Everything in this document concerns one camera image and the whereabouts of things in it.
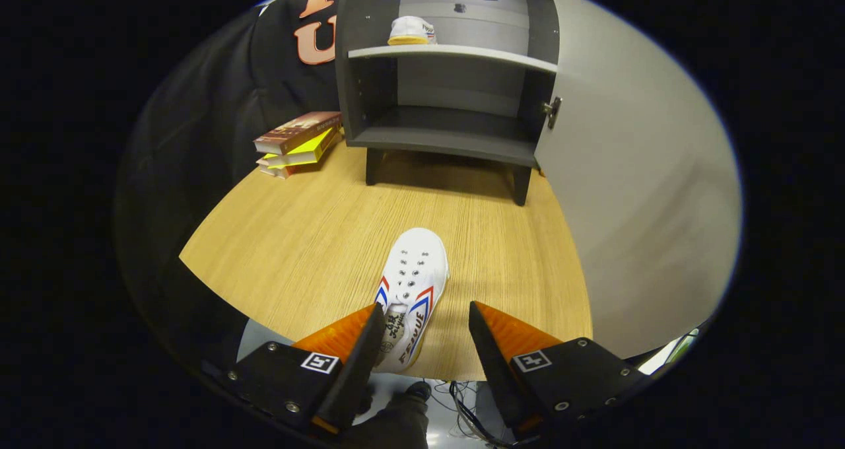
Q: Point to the yellow book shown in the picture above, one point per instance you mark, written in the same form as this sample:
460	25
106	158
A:
304	153

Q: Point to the grey shoe cabinet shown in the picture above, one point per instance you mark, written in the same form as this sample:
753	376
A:
449	142

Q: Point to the metal door hinge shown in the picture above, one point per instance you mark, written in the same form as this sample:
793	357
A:
552	111

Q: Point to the white striped canvas shoe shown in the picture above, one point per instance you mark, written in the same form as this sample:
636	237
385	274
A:
416	264
409	28

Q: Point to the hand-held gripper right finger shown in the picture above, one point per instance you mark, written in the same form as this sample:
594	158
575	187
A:
492	363

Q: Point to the person's dark clothing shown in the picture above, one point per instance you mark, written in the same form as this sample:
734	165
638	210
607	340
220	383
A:
396	422

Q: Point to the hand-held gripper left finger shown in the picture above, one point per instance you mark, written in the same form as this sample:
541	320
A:
360	363

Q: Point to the brown cover book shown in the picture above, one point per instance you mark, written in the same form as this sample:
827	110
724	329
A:
297	131

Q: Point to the black backdrop cloth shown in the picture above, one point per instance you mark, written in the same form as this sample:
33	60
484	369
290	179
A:
198	138

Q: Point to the thin pale book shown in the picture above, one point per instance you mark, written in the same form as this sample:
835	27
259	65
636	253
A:
277	170

